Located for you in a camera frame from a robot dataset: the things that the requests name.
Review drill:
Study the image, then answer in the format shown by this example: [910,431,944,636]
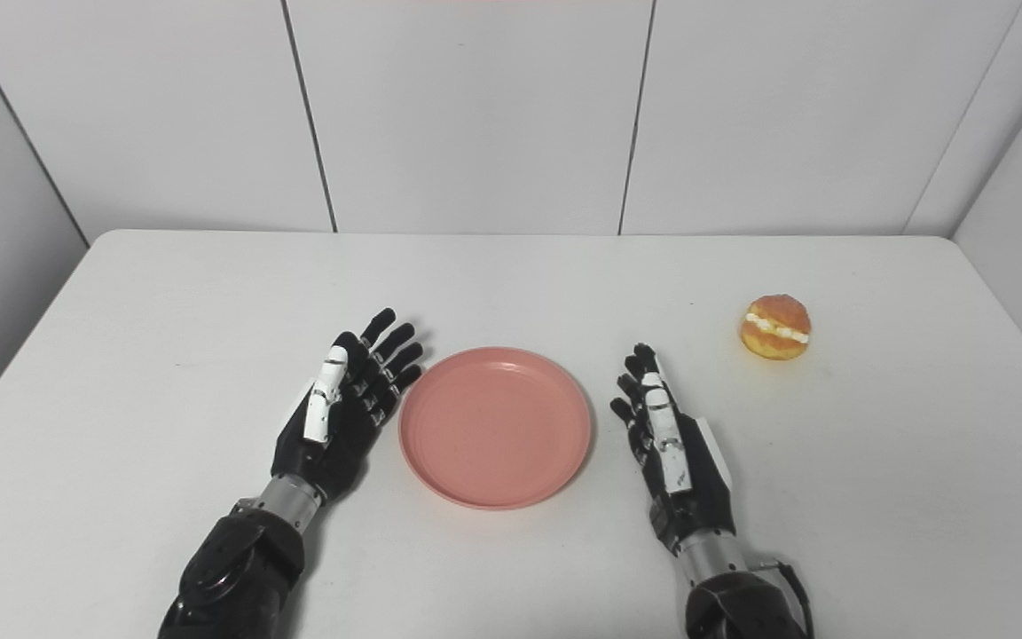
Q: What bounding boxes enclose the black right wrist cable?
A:
[746,557,815,639]

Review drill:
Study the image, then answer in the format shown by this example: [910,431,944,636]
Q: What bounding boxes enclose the black and white left hand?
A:
[270,307,424,507]

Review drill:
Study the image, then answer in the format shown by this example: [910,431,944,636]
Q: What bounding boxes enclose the black and white right hand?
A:
[609,343,736,556]

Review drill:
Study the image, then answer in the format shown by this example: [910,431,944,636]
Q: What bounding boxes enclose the pink round plate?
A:
[398,346,594,511]

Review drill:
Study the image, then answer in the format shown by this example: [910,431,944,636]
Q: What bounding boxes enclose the cream puff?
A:
[739,294,812,361]

